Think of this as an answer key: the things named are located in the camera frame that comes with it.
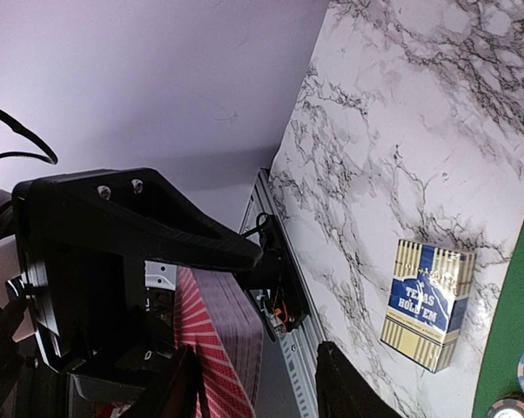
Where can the brown 100 chips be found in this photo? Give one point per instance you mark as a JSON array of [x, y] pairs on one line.
[[507, 408]]

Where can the blue texas holdem card box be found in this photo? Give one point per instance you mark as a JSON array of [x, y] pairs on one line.
[[427, 302]]

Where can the green round poker mat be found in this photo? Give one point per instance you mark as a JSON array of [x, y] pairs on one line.
[[499, 373]]

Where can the red backed card deck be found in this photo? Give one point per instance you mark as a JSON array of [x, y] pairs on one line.
[[213, 315]]

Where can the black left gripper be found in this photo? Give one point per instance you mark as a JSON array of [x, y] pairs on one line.
[[83, 241]]

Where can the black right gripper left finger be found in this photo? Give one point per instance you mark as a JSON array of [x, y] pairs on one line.
[[176, 395]]

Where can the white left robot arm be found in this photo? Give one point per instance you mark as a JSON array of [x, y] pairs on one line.
[[75, 269]]

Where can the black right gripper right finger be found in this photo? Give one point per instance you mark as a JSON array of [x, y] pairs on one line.
[[341, 391]]

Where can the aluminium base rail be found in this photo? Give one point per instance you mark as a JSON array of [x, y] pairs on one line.
[[278, 291]]

